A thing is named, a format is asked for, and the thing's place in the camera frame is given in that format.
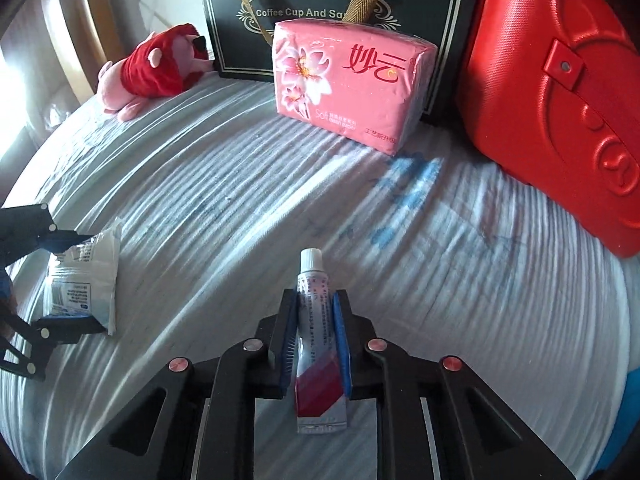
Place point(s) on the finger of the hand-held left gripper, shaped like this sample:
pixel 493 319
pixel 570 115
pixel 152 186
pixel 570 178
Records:
pixel 70 328
pixel 30 230

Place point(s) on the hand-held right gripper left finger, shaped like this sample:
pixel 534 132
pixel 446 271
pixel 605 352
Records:
pixel 289 345

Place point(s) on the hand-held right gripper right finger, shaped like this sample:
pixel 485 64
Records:
pixel 342 345

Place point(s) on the small red white tube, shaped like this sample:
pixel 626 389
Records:
pixel 315 320

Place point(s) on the white blue-print packet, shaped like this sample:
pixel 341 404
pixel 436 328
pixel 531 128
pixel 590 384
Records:
pixel 85 285

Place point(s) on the blue plastic crate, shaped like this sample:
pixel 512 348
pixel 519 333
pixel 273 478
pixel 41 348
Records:
pixel 615 447

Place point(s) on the pink pig plush toy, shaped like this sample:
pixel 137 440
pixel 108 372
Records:
pixel 150 65

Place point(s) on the sealed pink tissue pack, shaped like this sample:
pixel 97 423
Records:
pixel 350 90

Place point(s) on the black gift bag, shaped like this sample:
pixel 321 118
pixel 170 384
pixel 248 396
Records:
pixel 225 50

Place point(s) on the red bear-embossed suitcase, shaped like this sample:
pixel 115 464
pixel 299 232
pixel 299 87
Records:
pixel 525 85

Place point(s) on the wooden headboard frame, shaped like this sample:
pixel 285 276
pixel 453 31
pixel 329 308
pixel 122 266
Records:
pixel 75 10

